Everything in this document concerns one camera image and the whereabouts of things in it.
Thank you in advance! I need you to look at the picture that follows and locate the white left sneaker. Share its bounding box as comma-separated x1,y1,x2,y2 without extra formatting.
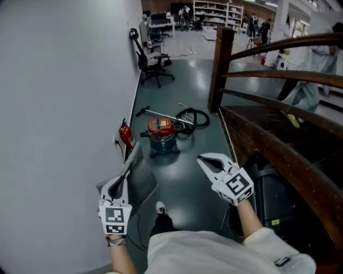
155,200,168,216

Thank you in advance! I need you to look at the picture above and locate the metal frame chair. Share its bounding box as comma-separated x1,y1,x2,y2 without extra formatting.
245,37,263,58

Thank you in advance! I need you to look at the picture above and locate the red fire extinguisher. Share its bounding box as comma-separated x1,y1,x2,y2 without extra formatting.
118,118,136,150

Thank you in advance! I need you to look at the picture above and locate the black office chair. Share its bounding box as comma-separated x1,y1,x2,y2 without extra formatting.
130,27,176,89
191,14,206,32

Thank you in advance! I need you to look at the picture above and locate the black box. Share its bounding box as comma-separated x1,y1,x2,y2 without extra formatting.
223,151,335,252

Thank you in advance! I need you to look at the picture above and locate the metal vacuum wand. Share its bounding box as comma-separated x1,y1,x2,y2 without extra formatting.
135,106,194,125

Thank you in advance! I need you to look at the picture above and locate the person's right forearm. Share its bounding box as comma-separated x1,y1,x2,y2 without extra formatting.
235,199,265,240

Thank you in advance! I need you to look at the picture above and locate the striped wristband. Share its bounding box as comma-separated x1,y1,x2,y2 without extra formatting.
106,235,126,248

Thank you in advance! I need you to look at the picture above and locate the black clip-on device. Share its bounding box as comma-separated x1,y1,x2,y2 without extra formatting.
274,256,292,267

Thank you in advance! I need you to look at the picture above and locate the wooden stair railing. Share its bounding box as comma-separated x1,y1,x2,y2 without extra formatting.
207,26,343,251

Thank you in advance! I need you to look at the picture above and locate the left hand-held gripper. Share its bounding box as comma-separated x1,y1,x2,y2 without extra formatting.
98,171,133,236

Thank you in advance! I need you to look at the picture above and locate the black floor cable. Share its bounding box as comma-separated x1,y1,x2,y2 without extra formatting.
125,211,148,252

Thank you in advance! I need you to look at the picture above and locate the thin white cable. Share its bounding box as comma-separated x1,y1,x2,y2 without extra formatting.
178,102,195,140

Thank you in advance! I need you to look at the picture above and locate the person's white shirt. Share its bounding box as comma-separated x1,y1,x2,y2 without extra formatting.
106,227,317,274

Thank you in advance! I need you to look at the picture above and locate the black plug with cable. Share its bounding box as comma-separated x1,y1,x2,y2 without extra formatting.
115,139,127,164

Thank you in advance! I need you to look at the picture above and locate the black vacuum hose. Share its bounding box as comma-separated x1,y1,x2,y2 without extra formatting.
175,107,210,136

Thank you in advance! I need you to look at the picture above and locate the person's left leg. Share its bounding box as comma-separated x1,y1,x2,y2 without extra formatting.
150,212,183,238

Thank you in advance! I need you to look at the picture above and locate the white desk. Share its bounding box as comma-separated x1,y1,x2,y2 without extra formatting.
148,16,176,39

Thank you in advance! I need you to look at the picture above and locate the person's left forearm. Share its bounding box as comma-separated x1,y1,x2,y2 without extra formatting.
107,235,138,274

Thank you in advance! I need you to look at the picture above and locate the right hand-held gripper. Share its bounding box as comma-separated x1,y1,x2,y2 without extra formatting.
197,152,255,207

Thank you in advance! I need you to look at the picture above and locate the white shelving unit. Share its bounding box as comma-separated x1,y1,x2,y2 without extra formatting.
193,0,245,31

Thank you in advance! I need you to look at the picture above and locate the red drum vacuum cleaner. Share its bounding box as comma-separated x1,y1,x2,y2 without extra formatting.
139,117,181,158

